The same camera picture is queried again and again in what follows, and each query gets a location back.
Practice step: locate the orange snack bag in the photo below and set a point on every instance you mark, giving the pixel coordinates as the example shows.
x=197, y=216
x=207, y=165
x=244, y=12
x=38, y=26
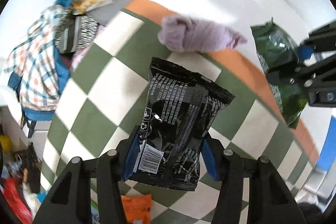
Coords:
x=137, y=209

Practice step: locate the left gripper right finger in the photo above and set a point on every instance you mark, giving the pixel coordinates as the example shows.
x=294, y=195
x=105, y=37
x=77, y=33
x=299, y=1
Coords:
x=213, y=155

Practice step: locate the black white striped cushion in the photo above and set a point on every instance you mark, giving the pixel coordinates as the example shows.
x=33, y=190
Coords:
x=74, y=32

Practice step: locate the black snack bag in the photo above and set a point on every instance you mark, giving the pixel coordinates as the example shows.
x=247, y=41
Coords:
x=176, y=126

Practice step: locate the green white checkered mat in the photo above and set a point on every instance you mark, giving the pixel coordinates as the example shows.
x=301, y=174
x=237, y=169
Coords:
x=107, y=94

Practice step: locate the yellow bucket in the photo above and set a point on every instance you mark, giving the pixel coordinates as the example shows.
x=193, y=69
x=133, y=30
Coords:
x=6, y=143

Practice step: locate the blue white tissue pack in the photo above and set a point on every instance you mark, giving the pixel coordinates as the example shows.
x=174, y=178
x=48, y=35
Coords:
x=95, y=213

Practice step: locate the dark green snack bag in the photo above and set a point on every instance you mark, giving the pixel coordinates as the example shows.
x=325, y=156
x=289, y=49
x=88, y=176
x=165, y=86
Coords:
x=277, y=54

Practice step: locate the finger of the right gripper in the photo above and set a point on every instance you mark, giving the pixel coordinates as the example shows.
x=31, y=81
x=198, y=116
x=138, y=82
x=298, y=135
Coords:
x=289, y=73
x=306, y=53

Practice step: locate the purple cloth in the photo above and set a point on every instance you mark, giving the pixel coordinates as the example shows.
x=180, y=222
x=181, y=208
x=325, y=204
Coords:
x=186, y=34

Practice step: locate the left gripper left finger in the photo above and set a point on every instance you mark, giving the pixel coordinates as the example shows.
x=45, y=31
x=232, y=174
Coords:
x=128, y=150

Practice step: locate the red plastic bag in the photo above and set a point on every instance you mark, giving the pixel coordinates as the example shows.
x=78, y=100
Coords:
x=15, y=201

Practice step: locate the plaid blanket pile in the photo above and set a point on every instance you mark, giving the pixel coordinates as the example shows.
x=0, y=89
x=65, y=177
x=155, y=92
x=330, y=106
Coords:
x=34, y=70

